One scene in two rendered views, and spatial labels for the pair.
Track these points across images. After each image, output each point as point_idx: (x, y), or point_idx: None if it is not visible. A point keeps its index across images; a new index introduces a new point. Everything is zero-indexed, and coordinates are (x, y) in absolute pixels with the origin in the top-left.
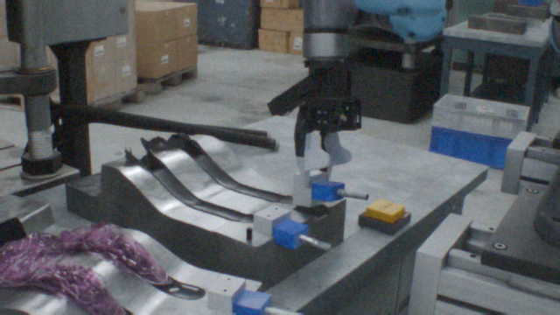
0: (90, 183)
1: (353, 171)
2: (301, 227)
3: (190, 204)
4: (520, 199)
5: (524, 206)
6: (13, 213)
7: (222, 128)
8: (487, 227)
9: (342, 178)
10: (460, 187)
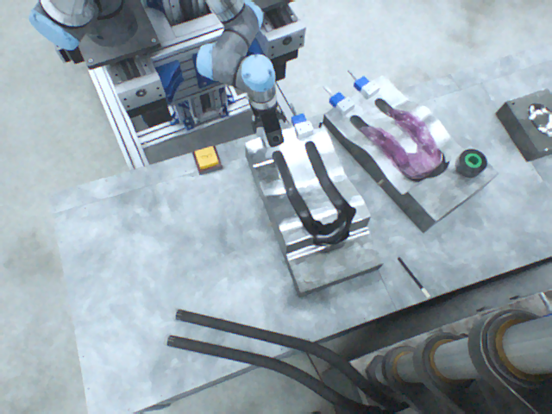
0: (366, 255)
1: (158, 237)
2: (295, 116)
3: (325, 181)
4: (259, 7)
5: (264, 3)
6: (429, 187)
7: (211, 346)
8: (266, 24)
9: (177, 229)
10: (114, 175)
